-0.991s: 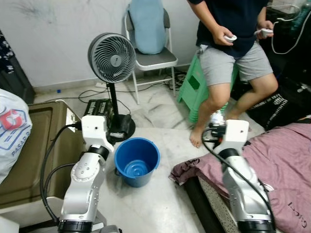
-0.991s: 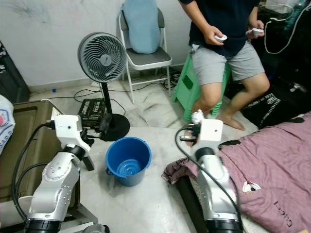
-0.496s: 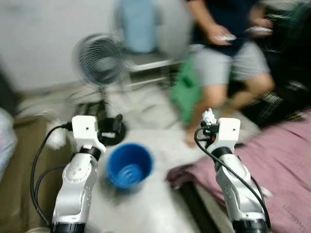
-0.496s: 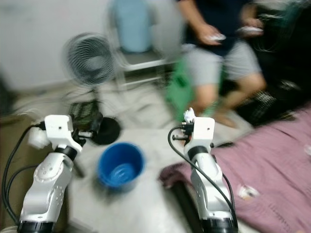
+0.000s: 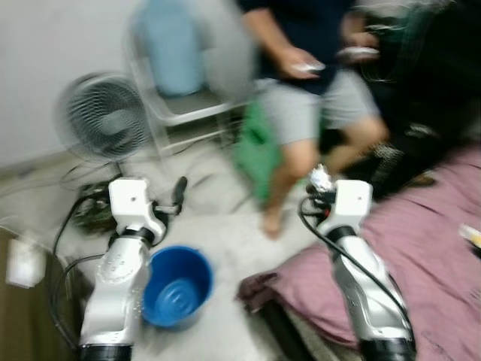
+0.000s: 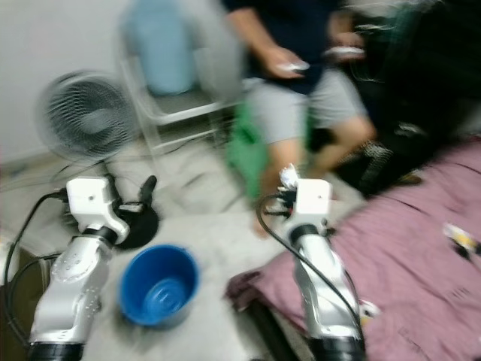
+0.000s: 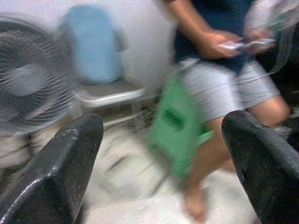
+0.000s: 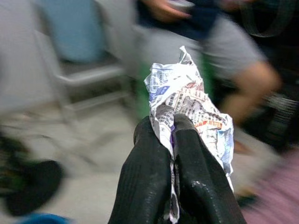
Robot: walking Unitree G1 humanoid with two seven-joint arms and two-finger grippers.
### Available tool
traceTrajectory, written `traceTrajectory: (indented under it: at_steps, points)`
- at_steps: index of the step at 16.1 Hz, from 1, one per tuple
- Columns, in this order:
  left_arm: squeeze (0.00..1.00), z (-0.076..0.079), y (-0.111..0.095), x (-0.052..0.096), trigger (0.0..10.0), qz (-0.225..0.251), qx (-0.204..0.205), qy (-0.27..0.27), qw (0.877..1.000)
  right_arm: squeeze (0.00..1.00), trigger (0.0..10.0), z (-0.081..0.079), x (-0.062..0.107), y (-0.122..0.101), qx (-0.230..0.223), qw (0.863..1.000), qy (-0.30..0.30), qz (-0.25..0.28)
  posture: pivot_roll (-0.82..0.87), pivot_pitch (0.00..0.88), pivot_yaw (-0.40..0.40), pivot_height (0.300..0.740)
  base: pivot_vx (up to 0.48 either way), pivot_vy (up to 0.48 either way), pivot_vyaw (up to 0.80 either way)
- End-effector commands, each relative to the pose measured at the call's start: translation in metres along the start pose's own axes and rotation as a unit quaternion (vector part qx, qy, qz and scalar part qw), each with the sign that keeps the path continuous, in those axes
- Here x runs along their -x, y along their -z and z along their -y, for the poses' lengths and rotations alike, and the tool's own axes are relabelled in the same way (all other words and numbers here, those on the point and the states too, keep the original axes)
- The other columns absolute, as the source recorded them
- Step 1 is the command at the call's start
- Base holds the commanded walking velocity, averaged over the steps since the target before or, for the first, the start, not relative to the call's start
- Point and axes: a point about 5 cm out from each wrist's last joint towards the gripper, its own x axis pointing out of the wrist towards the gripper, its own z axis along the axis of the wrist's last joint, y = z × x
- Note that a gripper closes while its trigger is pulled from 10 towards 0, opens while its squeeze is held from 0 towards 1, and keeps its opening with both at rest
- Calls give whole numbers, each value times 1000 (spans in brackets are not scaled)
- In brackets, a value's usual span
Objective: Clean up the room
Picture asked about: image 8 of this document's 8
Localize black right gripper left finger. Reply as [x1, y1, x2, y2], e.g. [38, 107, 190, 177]
[107, 116, 175, 224]

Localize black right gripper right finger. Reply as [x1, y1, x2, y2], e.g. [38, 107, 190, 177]
[173, 113, 248, 224]

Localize newspaper ball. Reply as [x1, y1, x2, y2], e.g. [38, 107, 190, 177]
[143, 45, 235, 221]

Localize pink cartoon print quilt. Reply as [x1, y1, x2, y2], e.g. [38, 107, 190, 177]
[238, 149, 299, 224]

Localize black bag with white print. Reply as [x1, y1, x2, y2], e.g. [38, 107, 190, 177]
[242, 91, 299, 152]

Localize light blue grey-framed chair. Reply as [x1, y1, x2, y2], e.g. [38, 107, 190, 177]
[32, 0, 134, 122]

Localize person in grey shorts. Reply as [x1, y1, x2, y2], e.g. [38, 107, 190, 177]
[137, 0, 283, 131]

